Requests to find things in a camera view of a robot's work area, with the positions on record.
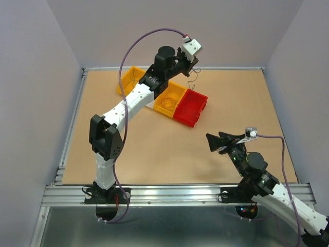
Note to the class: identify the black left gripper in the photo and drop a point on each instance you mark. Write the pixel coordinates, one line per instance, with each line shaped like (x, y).
(189, 65)

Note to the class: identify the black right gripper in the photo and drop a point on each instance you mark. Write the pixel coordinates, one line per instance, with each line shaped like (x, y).
(214, 141)

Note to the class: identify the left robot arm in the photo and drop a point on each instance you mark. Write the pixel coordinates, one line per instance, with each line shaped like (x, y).
(104, 131)

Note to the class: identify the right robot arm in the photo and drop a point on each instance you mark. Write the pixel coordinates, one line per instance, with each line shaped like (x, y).
(260, 186)

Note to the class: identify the red bin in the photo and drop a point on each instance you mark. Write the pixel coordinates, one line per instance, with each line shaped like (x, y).
(189, 108)

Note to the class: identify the near yellow bin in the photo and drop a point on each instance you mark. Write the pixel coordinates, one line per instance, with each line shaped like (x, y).
(167, 102)

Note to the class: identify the yellow bin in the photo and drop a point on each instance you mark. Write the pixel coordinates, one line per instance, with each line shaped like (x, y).
(167, 102)
(131, 78)

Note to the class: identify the white bin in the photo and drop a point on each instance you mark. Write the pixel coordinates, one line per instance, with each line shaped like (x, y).
(151, 104)

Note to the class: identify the far yellow bin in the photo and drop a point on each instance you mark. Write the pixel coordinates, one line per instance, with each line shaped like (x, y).
(131, 78)

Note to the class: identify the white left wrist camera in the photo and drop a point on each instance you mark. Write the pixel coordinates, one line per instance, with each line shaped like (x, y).
(191, 48)

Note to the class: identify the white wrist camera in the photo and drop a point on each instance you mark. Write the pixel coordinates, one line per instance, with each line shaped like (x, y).
(250, 134)
(191, 48)

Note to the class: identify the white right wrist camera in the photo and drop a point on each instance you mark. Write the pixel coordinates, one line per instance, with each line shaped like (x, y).
(250, 134)

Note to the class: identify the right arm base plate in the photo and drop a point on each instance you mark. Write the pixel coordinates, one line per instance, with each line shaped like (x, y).
(246, 209)

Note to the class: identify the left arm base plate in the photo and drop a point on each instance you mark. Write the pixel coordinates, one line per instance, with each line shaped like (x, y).
(107, 202)

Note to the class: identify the aluminium table frame rail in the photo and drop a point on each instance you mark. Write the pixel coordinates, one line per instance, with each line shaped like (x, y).
(165, 163)

